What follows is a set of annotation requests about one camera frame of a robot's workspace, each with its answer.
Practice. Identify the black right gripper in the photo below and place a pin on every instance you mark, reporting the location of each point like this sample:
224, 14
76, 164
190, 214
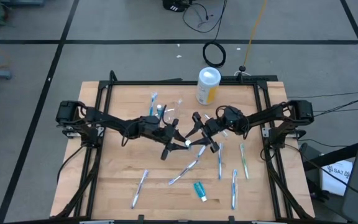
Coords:
211, 127

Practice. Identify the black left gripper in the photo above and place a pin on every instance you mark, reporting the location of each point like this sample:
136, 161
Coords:
163, 132

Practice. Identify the green white toothbrush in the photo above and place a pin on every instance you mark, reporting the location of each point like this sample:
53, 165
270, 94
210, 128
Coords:
244, 160
225, 134

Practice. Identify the clear plastic toothbrush holder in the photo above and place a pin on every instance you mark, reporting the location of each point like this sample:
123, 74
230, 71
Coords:
172, 107

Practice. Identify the purple white toothbrush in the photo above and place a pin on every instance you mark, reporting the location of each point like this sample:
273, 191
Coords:
139, 188
183, 172

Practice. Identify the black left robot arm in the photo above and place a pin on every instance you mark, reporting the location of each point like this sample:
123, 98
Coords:
110, 119

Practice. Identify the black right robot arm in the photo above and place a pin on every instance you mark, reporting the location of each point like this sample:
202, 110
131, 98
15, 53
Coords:
259, 116

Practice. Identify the white yellow wipes canister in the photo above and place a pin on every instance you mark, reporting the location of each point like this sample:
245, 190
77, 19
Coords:
208, 88

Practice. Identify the black table edge clamp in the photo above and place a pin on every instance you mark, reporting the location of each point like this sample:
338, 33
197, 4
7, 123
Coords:
231, 219
140, 218

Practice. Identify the person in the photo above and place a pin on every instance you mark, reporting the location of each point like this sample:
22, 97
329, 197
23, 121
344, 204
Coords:
174, 6

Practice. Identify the black metal beam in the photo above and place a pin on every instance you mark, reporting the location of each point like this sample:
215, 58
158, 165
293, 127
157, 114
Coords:
337, 154

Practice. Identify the white printed paper sheet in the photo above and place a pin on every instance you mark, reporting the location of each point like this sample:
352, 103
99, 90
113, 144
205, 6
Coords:
336, 177

